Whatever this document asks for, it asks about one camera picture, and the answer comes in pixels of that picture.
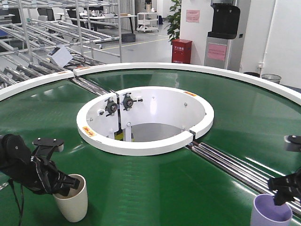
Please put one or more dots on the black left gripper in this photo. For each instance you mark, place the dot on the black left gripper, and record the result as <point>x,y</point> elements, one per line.
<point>41,175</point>

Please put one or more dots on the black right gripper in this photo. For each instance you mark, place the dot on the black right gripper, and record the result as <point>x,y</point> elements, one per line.
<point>289,186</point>

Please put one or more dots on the cream plastic cup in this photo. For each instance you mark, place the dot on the cream plastic cup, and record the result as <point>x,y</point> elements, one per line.
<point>74,205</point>

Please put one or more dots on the lavender plastic cup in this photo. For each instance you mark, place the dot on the lavender plastic cup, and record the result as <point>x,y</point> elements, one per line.
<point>266,213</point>

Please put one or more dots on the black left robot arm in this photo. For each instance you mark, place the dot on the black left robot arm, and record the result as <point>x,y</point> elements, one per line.
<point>13,150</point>

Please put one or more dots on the green circular conveyor belt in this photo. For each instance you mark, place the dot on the green circular conveyor belt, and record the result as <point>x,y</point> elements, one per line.
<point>173,189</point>

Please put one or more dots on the white outer conveyor rim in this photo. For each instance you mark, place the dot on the white outer conveyor rim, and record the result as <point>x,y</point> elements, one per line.
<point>44,79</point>

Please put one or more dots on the white control box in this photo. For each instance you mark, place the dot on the white control box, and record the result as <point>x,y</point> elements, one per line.
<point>60,55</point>

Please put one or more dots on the metal roller rack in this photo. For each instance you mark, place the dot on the metal roller rack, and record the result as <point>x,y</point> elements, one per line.
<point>30,29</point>

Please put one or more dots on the red fire extinguisher cabinet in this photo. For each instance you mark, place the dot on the red fire extinguisher cabinet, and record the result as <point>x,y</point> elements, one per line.
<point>181,51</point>

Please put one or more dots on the white shelf cart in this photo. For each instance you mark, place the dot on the white shelf cart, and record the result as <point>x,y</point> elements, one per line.
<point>147,22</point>

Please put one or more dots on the black water dispenser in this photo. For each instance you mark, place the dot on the black water dispenser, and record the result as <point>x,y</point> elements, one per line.
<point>224,31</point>

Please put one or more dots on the green potted plant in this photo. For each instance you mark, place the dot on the green potted plant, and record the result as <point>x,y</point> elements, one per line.
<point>174,20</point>

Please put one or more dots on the wire mesh waste bin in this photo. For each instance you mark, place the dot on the wire mesh waste bin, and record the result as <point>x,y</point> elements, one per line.
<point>272,78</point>

